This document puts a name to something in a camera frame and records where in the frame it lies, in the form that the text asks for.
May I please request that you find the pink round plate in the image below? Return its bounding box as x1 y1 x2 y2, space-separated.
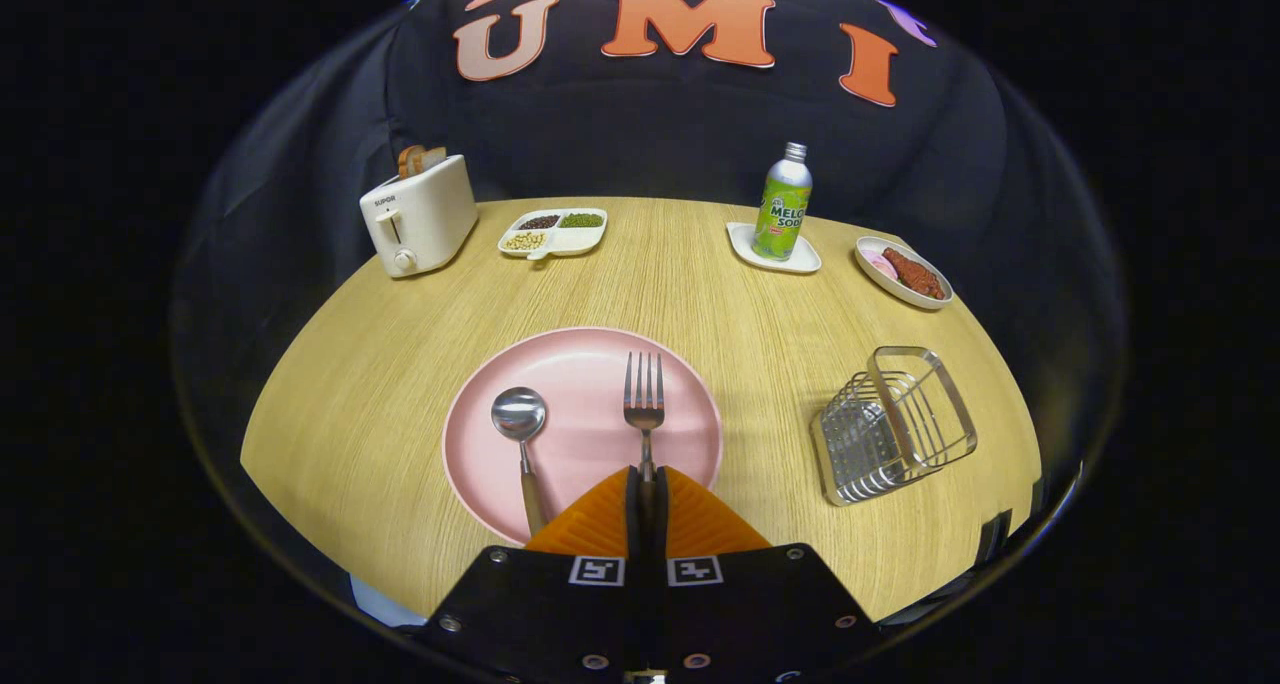
443 327 724 547

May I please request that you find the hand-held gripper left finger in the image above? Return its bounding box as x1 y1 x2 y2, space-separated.
415 466 648 680

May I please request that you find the metal spoon wooden handle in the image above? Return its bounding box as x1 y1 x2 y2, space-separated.
491 387 550 537

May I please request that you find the white divided snack dish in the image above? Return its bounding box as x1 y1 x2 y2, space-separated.
498 208 609 261

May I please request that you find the cream white toaster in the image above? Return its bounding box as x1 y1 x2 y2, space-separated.
360 154 479 279

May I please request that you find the red fried meat piece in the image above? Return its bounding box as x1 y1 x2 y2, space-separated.
882 247 946 300

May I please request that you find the white square coaster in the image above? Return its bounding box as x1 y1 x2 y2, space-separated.
727 222 822 274

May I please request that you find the metal wire cutlery rack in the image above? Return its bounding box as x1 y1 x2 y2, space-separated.
810 346 978 507

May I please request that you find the white oval plate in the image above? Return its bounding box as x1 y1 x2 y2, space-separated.
855 236 954 311

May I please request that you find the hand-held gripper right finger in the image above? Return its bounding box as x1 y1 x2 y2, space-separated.
650 466 883 680

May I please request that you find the metal fork wooden handle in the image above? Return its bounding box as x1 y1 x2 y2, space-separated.
623 352 666 510

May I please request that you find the green soda bottle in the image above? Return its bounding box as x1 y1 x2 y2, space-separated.
752 142 813 262

